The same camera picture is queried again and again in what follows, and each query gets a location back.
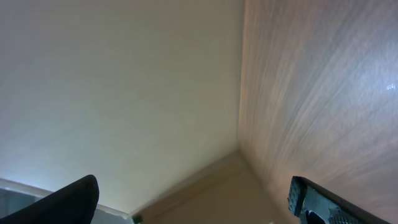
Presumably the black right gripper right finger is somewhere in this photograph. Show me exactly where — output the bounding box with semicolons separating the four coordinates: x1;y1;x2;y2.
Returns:
288;176;388;224

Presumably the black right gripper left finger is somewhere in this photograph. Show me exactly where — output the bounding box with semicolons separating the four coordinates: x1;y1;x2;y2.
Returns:
1;174;100;224

